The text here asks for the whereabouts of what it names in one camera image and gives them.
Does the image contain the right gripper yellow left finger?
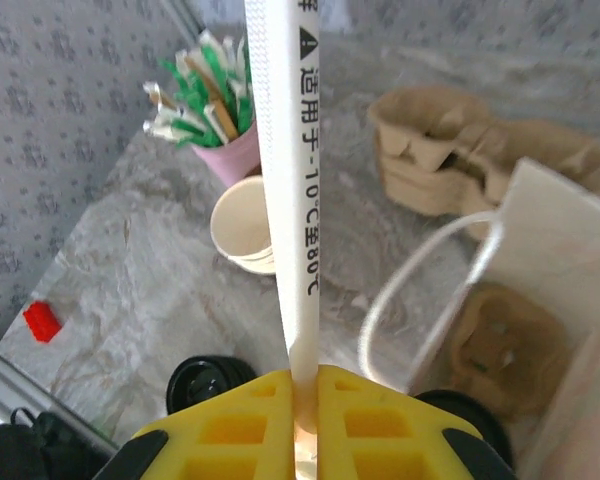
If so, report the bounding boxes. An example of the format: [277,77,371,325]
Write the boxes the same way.
[93,367,298,480]

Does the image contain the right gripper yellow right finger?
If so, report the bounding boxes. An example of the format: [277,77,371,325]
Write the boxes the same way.
[316,363,520,480]

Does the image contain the black white paper cups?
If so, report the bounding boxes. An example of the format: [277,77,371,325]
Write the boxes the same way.
[209,174,277,276]

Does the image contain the white printed straw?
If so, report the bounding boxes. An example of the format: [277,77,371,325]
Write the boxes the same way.
[243,0,323,480]

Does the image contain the white flower print paper bag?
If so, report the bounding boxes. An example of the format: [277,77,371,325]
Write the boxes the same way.
[357,157,600,480]

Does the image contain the small red toy brick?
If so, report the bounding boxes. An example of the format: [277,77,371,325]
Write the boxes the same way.
[22,299,64,344]

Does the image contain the pink straw holder cup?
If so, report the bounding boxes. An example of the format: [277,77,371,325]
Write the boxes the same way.
[189,119,264,189]

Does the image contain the brown pulp cup carrier stack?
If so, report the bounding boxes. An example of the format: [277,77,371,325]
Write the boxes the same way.
[367,84,600,221]

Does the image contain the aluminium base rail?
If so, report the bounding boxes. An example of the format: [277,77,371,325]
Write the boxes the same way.
[0,344,121,451]

